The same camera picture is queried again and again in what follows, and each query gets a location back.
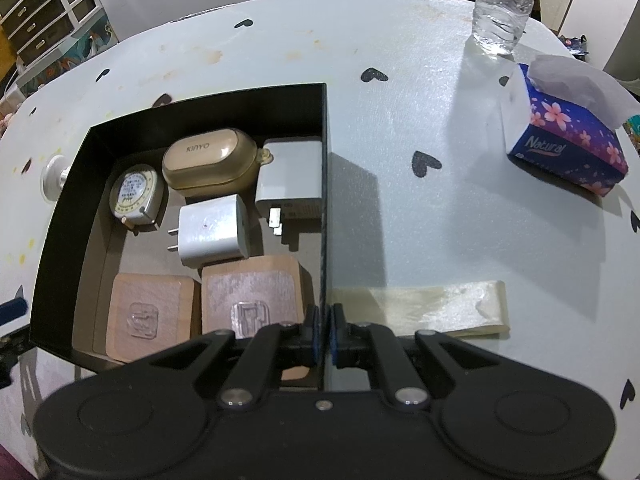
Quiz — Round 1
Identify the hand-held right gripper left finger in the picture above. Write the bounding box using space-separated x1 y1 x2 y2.
144 303 321 410

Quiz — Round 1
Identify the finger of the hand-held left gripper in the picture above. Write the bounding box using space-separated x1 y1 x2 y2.
0 297 27 322

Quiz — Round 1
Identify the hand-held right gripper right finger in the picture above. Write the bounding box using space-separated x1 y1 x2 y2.
330 303 507 410

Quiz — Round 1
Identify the black cardboard box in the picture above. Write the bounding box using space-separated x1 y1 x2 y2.
29 82 334 394

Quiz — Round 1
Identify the small white wall charger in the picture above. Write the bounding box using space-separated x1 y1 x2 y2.
166 193 251 269

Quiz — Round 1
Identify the large white wall charger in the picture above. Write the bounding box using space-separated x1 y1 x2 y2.
254 138 324 237

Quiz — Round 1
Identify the round cream tape measure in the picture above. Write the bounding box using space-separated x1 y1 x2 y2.
108 164 169 231

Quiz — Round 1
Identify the beige earbud case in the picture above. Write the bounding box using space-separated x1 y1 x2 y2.
161 127 274 199

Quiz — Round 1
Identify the beige tape strip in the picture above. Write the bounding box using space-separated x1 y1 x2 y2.
327 280 511 340

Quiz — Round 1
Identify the white suction knob hook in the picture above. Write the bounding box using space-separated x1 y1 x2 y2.
39 154 71 204

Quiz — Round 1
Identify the maroon cloth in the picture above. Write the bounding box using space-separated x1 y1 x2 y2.
0 446 39 480

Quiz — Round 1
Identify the teal printed panel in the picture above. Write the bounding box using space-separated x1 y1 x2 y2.
16 16 119 97

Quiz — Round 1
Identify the purple floral tissue box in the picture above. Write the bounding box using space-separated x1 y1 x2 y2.
502 54 632 197

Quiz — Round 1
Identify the white drawer cabinet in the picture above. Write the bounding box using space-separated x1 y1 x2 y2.
0 0 104 57

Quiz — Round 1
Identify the clear plastic water bottle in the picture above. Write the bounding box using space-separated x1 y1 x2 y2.
470 0 546 57

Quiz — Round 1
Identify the dark blue gift bag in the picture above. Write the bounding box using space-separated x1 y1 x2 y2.
559 34 589 56

